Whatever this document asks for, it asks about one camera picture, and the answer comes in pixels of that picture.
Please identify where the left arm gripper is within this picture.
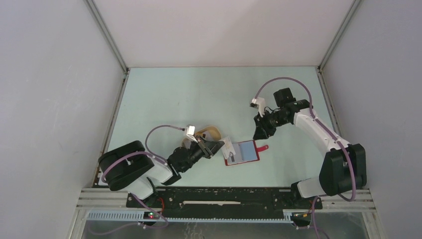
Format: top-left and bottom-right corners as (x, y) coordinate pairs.
(180, 135), (224, 173)

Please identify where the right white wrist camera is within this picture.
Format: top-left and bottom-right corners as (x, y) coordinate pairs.
(250, 97), (266, 117)

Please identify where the beige oval plastic tray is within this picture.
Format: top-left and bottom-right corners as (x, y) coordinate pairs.
(181, 125), (222, 147)

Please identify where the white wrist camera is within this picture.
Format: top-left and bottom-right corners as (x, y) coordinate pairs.
(250, 97), (266, 117)
(184, 124), (198, 143)

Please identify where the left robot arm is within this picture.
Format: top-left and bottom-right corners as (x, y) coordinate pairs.
(98, 137), (224, 208)

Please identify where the red leather card holder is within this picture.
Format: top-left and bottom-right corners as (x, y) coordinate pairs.
(224, 140), (269, 166)

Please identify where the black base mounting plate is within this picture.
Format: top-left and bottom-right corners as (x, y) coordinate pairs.
(146, 186), (313, 220)

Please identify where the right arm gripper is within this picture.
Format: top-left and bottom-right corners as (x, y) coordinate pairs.
(253, 109), (289, 141)

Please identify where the aluminium frame rail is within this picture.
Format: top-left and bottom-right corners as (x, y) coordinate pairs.
(68, 187), (386, 239)

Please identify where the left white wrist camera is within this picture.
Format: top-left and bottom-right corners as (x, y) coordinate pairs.
(184, 124), (198, 143)

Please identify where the silver VIP card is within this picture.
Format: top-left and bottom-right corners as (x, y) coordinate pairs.
(220, 137), (236, 159)

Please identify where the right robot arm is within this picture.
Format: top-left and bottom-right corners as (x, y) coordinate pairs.
(250, 88), (367, 208)

